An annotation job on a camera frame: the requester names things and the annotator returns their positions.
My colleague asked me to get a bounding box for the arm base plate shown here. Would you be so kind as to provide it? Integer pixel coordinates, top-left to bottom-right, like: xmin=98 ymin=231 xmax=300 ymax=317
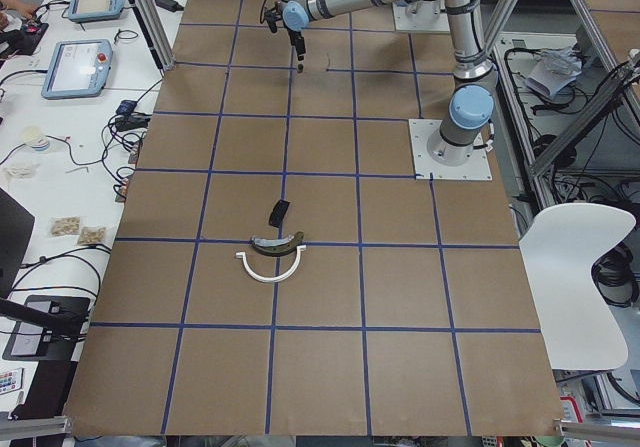
xmin=408 ymin=119 xmax=493 ymax=181
xmin=392 ymin=0 xmax=449 ymax=34

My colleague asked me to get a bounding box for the black power adapter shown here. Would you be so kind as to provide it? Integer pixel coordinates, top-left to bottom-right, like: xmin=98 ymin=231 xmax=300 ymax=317
xmin=154 ymin=0 xmax=184 ymax=12

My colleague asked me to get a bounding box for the black curved pad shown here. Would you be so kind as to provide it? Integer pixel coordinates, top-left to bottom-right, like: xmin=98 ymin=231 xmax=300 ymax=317
xmin=268 ymin=199 xmax=290 ymax=228

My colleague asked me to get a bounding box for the aluminium frame post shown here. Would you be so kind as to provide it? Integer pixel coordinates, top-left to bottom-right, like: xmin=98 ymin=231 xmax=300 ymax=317
xmin=128 ymin=0 xmax=175 ymax=72

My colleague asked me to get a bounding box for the white curved plastic part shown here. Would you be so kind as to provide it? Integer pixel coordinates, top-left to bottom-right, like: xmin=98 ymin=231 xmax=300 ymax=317
xmin=234 ymin=245 xmax=307 ymax=284

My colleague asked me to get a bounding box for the blue teach pendant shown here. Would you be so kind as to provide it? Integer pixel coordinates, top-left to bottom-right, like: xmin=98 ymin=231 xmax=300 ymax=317
xmin=67 ymin=0 xmax=125 ymax=23
xmin=41 ymin=39 xmax=112 ymax=100

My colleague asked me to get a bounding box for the olive brake shoe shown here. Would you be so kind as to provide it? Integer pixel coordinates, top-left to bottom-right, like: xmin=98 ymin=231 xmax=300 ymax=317
xmin=250 ymin=231 xmax=304 ymax=257

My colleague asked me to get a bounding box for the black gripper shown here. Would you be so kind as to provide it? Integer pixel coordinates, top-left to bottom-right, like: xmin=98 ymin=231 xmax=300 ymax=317
xmin=264 ymin=2 xmax=306 ymax=62

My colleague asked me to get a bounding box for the white chair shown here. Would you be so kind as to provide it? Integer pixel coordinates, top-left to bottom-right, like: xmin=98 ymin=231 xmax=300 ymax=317
xmin=519 ymin=203 xmax=636 ymax=371

